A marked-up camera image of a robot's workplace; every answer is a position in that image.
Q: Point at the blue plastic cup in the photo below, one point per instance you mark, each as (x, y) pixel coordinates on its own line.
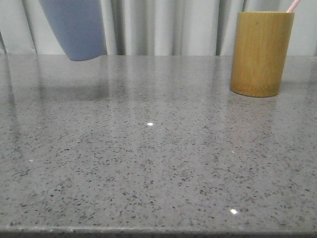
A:
(78, 27)

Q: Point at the pink chopstick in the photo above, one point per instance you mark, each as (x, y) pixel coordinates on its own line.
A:
(293, 6)

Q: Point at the grey white curtain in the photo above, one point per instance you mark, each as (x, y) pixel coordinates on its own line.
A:
(137, 27)

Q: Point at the bamboo cylinder holder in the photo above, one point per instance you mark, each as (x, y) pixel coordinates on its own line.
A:
(260, 49)

